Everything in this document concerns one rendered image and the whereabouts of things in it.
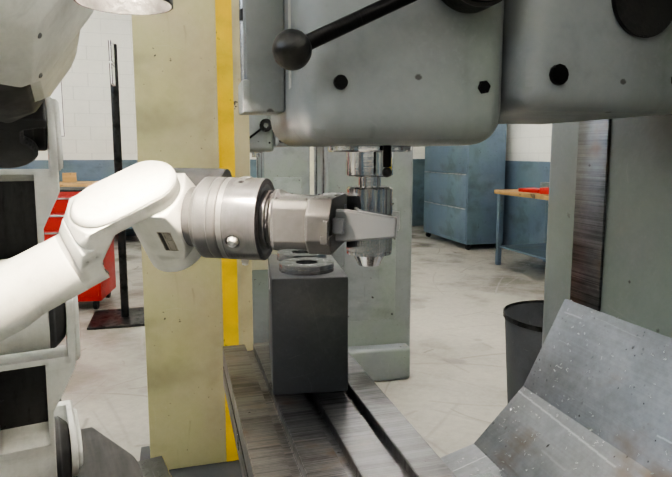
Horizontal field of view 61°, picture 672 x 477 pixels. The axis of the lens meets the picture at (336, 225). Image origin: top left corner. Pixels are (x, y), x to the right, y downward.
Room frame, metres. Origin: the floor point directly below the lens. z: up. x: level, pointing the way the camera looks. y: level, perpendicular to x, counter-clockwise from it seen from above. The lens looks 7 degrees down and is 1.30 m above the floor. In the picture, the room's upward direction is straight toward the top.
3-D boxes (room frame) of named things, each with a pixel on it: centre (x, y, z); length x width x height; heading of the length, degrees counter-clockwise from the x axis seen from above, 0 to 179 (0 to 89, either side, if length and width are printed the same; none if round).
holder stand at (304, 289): (0.97, 0.06, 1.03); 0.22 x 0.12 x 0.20; 8
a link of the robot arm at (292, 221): (0.61, 0.06, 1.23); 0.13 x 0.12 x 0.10; 170
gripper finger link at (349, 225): (0.56, -0.03, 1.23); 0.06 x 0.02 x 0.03; 80
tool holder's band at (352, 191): (0.59, -0.03, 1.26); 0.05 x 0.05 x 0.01
